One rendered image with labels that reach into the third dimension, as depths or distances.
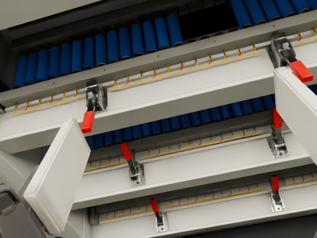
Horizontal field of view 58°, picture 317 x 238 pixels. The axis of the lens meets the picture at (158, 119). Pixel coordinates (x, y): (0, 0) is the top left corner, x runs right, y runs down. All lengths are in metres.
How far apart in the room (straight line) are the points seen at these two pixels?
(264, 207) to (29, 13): 0.60
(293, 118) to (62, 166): 0.13
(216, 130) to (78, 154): 0.39
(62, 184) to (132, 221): 0.59
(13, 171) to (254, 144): 0.43
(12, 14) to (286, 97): 0.30
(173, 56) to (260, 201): 0.43
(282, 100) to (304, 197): 0.56
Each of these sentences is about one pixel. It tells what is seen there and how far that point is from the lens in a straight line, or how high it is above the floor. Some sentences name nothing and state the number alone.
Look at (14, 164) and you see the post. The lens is 0.55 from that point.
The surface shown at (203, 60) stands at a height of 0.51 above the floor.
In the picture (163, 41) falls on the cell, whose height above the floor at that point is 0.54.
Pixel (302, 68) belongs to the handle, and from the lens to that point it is 0.37.
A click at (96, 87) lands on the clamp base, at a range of 0.43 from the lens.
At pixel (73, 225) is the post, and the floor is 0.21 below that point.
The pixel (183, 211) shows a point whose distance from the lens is 0.72.
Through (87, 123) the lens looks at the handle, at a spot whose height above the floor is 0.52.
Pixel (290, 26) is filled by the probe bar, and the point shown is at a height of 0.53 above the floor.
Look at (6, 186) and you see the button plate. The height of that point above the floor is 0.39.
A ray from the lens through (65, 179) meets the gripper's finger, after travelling 0.17.
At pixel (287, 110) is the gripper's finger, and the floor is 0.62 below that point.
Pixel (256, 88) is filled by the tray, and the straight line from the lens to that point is 0.43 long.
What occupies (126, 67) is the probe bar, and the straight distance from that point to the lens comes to 0.43.
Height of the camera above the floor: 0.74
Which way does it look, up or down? 41 degrees down
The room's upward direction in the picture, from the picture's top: 20 degrees counter-clockwise
